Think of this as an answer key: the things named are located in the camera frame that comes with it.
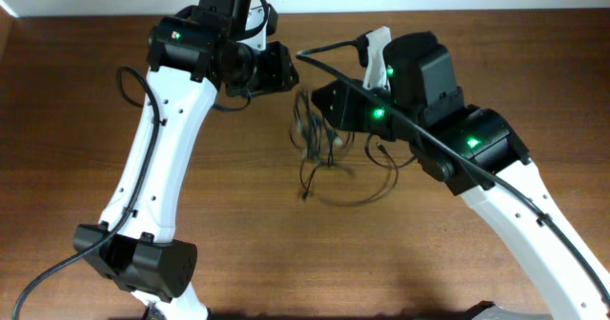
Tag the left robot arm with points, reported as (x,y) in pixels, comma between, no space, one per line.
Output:
(213,46)

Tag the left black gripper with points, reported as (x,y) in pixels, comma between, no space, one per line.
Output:
(277,66)

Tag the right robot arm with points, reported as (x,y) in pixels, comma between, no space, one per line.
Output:
(411,94)

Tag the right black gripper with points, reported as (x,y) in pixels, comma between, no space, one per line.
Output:
(345,108)

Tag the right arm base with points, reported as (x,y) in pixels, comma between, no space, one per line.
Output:
(487,310)

